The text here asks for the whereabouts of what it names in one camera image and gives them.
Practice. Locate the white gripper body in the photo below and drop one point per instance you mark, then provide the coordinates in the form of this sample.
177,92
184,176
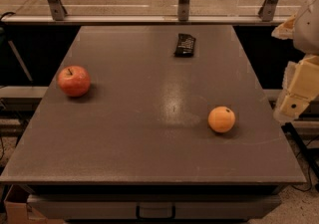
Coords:
308,32

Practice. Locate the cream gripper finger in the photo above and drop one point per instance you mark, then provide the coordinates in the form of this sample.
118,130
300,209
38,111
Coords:
300,86
285,30

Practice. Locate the orange fruit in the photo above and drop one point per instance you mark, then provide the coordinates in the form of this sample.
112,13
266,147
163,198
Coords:
221,119

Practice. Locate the red apple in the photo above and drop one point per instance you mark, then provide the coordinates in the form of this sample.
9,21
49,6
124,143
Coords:
74,81

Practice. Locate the black stand leg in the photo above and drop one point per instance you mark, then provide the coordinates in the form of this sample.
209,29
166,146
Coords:
309,154

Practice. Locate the black snack bar packet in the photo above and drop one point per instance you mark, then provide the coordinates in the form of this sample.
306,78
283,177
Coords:
185,46

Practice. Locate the cardboard box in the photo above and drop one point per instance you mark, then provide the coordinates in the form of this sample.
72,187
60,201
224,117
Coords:
19,212

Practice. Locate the grey drawer with handle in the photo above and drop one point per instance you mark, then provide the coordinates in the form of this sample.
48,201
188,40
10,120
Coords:
116,207

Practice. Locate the white rail beam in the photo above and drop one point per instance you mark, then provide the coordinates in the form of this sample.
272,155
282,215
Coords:
104,20

